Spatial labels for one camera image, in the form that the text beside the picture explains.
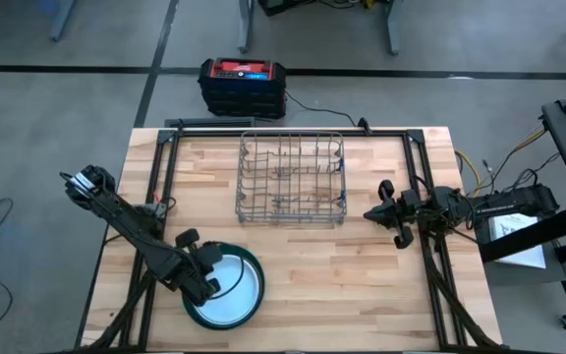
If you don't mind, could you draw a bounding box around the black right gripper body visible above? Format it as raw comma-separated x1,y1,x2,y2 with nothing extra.
379,179,425,250

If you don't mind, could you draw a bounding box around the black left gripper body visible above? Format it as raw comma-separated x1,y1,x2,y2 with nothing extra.
175,228,221,307

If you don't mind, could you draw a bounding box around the light blue plate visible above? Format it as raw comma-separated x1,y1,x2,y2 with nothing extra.
188,253,259,325

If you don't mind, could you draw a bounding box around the large green plate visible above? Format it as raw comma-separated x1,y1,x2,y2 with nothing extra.
181,241,266,331

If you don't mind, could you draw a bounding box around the white printed box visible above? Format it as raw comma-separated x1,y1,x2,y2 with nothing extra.
486,213,548,270

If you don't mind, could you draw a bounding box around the black slatted bar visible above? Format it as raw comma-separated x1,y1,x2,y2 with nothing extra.
163,116,255,130

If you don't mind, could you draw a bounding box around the black stand beam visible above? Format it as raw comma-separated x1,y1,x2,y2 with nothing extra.
479,202,566,265

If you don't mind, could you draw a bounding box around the red black power station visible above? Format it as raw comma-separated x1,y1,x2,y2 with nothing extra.
198,57,288,120

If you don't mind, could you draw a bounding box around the grey table leg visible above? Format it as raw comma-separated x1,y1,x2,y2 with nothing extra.
237,0,255,54
384,0,405,56
49,0,77,43

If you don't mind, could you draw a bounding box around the black equipment box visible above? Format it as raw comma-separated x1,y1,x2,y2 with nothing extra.
256,0,392,17

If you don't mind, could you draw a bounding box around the yellow cable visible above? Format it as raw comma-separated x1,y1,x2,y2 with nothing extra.
454,128,547,196

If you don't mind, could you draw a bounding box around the grey wire dish rack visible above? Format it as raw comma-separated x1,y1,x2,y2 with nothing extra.
235,130,348,226

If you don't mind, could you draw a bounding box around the black power cable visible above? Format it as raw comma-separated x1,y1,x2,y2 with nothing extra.
284,89,373,135

